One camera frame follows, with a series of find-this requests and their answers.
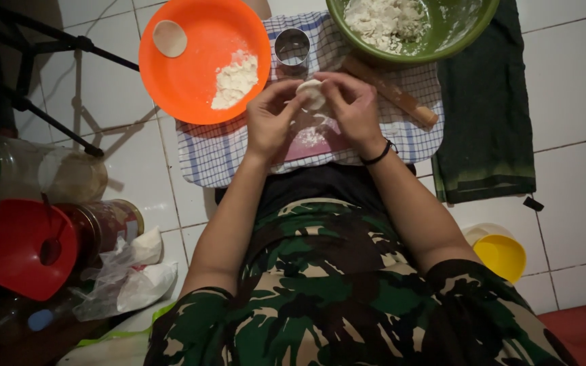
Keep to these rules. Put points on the person's right hand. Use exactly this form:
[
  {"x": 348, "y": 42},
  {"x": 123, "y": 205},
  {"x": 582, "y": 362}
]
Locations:
[{"x": 356, "y": 114}]

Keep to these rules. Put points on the person's left hand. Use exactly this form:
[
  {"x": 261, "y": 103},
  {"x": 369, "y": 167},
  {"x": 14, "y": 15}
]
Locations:
[{"x": 267, "y": 122}]

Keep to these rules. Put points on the round white dough wrapper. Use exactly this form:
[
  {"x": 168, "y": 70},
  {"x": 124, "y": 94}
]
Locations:
[{"x": 312, "y": 92}]

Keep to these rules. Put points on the black wristband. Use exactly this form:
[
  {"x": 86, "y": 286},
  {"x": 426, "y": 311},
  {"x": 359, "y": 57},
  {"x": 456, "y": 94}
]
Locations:
[{"x": 378, "y": 155}]

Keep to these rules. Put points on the wooden rolling pin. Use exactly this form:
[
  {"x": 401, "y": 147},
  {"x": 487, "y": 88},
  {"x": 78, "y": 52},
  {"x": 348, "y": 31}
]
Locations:
[{"x": 400, "y": 96}]

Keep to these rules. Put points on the pink cutting board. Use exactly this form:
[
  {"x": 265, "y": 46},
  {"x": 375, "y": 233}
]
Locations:
[{"x": 318, "y": 145}]

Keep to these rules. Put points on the pile of white dough scraps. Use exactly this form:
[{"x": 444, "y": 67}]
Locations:
[{"x": 234, "y": 81}]

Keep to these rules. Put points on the blue white checkered cloth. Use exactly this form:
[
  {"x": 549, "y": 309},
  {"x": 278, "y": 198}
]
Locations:
[{"x": 211, "y": 152}]

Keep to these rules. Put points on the black trousers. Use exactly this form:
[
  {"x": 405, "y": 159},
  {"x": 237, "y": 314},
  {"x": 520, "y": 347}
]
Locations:
[{"x": 318, "y": 185}]

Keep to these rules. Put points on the orange plastic plate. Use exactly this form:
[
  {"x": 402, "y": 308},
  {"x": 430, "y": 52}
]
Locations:
[{"x": 191, "y": 66}]

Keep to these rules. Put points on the white dough crumbs heap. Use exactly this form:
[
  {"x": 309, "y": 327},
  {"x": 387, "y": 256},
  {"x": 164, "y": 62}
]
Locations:
[{"x": 382, "y": 23}]

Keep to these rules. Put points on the green plastic bowl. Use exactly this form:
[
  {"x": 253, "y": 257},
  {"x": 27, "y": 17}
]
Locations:
[{"x": 456, "y": 35}]

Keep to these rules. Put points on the flat round dough disc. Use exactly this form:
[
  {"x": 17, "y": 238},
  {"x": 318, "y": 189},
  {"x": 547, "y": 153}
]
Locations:
[{"x": 169, "y": 38}]

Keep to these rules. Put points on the dark green towel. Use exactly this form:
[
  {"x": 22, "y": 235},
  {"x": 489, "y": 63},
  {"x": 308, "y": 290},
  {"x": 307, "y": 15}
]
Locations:
[{"x": 486, "y": 127}]

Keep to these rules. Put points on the white plastic container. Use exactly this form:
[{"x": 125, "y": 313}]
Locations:
[{"x": 478, "y": 231}]

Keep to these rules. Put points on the red label glass jar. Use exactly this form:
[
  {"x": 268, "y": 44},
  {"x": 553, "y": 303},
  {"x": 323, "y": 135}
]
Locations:
[{"x": 107, "y": 223}]

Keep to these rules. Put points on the camouflage shirt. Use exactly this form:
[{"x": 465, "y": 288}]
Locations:
[{"x": 333, "y": 305}]

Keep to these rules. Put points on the small black clip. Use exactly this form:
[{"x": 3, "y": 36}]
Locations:
[{"x": 533, "y": 204}]

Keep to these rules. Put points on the yellow plastic cup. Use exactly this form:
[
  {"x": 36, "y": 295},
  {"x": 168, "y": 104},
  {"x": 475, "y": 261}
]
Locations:
[{"x": 500, "y": 256}]

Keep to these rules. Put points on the clear plastic bag of flour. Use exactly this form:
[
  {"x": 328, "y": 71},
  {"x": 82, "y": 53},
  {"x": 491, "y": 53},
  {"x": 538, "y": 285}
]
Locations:
[{"x": 130, "y": 279}]

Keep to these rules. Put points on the black tripod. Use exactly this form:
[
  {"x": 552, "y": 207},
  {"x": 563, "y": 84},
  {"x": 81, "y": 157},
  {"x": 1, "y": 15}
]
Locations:
[{"x": 28, "y": 101}]

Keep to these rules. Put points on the clear plastic jar green lid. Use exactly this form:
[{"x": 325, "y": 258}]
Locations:
[{"x": 28, "y": 170}]

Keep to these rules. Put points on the green white plastic bag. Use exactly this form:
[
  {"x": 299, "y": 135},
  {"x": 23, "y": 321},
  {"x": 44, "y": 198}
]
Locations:
[{"x": 115, "y": 345}]

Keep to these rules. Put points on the red plastic funnel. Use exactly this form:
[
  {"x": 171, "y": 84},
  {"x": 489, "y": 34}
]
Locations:
[{"x": 23, "y": 249}]

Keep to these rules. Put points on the bottle with blue cap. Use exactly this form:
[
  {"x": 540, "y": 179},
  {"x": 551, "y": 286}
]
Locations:
[{"x": 41, "y": 320}]

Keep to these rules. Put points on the red mat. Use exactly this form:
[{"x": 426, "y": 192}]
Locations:
[{"x": 585, "y": 333}]

